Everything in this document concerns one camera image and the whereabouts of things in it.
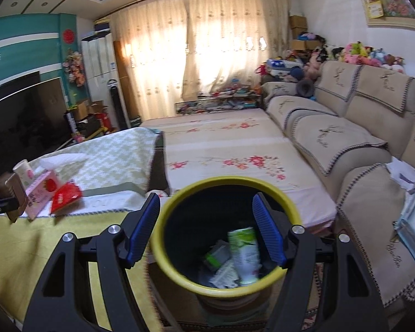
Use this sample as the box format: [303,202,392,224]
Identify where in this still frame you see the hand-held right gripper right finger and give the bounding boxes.
[252,192,390,332]

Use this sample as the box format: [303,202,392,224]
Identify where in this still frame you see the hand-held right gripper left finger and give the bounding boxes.
[22,192,165,332]

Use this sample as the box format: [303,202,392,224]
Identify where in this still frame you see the green white drink carton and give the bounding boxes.
[227,227,262,286]

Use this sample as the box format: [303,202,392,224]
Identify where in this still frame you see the black bin with yellow rim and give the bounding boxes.
[149,176,303,319]

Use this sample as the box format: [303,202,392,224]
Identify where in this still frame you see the red snack packet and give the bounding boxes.
[49,181,83,215]

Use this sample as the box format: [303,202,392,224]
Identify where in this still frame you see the pink tissue pack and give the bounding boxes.
[22,152,90,220]

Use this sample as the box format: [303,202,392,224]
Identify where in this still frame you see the white pink paper cup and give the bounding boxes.
[13,159,35,187]

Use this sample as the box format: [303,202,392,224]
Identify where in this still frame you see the cream floral sheet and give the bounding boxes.
[138,109,338,229]

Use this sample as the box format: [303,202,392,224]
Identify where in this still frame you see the white black tower fan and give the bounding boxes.
[107,79,130,130]

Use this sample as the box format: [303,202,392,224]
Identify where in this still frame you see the open cardboard boxes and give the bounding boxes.
[71,98,104,118]

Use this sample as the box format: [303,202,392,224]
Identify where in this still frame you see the cluttered low glass shelf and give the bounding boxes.
[175,90,263,115]

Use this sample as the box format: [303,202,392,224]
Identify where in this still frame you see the beige sofa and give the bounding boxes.
[261,60,415,308]

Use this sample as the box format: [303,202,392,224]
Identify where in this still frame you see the tall brown board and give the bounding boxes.
[113,40,139,120]

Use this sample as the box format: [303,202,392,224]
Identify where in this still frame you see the large curved black television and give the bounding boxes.
[0,77,71,180]

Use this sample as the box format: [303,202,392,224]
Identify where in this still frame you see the cream embroidered curtain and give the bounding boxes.
[111,0,189,121]
[181,0,291,99]

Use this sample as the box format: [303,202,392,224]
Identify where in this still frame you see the white standing air conditioner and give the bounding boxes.
[81,33,120,132]

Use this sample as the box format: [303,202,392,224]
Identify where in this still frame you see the hanging flower decoration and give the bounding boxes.
[62,50,87,87]

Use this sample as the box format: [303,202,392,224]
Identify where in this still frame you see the pile of stuffed toys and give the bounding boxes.
[263,33,407,89]

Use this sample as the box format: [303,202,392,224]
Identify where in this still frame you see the stack of cardboard boxes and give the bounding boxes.
[289,15,324,51]

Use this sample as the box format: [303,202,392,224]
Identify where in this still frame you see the boxes atop air conditioner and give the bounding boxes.
[93,17,111,35]

